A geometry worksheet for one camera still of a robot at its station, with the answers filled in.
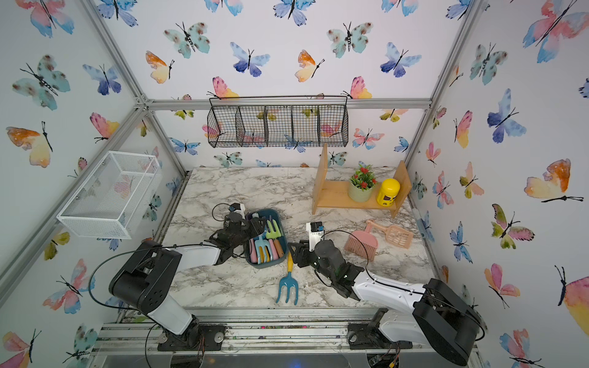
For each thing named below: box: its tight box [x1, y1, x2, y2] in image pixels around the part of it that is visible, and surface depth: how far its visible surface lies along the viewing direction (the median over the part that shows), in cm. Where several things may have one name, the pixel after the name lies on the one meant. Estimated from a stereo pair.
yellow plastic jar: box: [376, 177, 402, 207], surface depth 93 cm
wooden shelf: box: [311, 143, 413, 218], surface depth 101 cm
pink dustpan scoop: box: [366, 219, 414, 250], surface depth 100 cm
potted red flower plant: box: [348, 164, 379, 203], surface depth 93 cm
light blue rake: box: [254, 235, 273, 264], surface depth 91 cm
